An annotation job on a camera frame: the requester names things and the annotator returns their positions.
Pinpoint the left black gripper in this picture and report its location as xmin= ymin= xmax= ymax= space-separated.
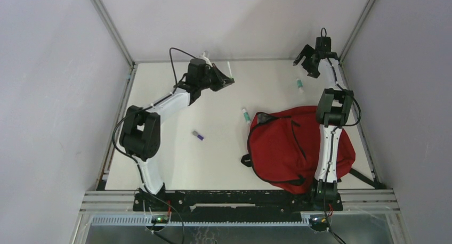
xmin=198 ymin=63 xmax=233 ymax=92

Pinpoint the teal white tube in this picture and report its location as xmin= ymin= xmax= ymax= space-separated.
xmin=241 ymin=108 xmax=251 ymax=125
xmin=296 ymin=78 xmax=304 ymax=92

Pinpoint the red student backpack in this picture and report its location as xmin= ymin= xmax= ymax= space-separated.
xmin=241 ymin=105 xmax=380 ymax=196

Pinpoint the green highlighter pen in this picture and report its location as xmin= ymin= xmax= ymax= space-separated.
xmin=226 ymin=61 xmax=233 ymax=79

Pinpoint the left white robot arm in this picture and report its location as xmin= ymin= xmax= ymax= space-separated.
xmin=114 ymin=56 xmax=235 ymax=210

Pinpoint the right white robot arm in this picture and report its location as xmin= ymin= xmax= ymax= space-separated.
xmin=293 ymin=36 xmax=353 ymax=210

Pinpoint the purple glue stick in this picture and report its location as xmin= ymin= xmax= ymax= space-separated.
xmin=192 ymin=131 xmax=204 ymax=141

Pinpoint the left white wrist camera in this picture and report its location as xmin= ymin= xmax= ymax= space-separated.
xmin=199 ymin=51 xmax=213 ymax=68

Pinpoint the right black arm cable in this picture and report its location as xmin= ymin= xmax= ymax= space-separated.
xmin=316 ymin=27 xmax=362 ymax=244

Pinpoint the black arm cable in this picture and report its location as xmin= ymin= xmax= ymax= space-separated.
xmin=316 ymin=27 xmax=362 ymax=244
xmin=111 ymin=47 xmax=198 ymax=244

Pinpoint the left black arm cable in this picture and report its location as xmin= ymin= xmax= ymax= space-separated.
xmin=111 ymin=47 xmax=198 ymax=244

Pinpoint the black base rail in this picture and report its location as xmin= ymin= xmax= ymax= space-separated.
xmin=132 ymin=190 xmax=343 ymax=223

